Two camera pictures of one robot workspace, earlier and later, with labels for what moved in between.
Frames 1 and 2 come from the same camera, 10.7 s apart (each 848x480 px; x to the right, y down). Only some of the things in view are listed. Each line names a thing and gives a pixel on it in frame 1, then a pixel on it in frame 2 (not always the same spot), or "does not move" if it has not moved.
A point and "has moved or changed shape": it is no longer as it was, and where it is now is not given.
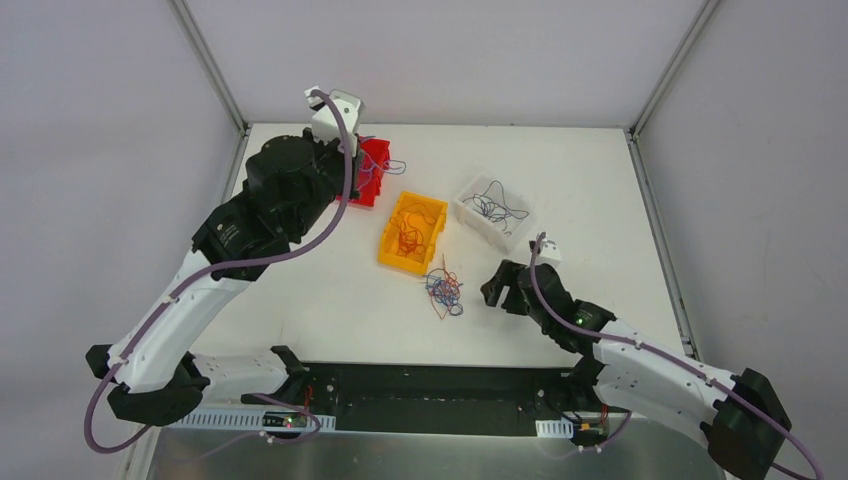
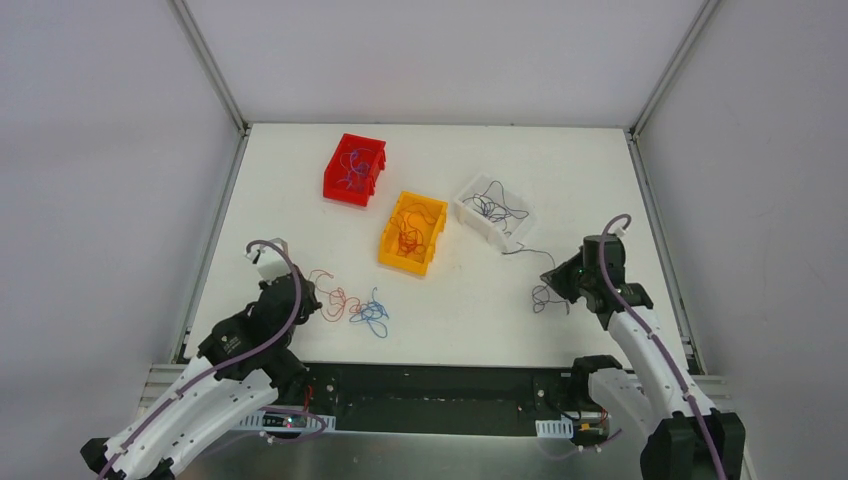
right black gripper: (515, 288) → (565, 279)
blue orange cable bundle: (444, 289) → (370, 310)
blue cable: (392, 166) has moved or changed shape
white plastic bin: (494, 211) does not move
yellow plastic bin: (410, 235) does not move
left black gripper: (354, 172) → (299, 295)
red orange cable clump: (411, 244) does not move
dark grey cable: (492, 204) does not move
